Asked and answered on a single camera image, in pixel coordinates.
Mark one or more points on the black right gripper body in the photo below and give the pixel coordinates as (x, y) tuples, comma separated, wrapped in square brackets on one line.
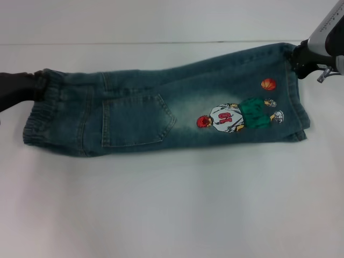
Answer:
[(311, 63)]

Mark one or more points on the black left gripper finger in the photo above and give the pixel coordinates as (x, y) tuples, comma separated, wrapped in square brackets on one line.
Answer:
[(41, 84)]

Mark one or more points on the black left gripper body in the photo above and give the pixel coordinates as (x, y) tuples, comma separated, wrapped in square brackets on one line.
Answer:
[(14, 88)]

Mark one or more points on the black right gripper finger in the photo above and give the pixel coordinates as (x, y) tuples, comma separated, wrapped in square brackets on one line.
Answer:
[(293, 57)]

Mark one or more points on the blue denim shorts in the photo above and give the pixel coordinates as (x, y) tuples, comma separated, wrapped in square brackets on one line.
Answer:
[(166, 115)]

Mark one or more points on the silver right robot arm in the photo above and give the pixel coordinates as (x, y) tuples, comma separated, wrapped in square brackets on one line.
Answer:
[(340, 64)]

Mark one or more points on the silver vented wrist box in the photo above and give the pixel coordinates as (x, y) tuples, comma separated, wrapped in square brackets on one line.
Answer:
[(328, 29)]

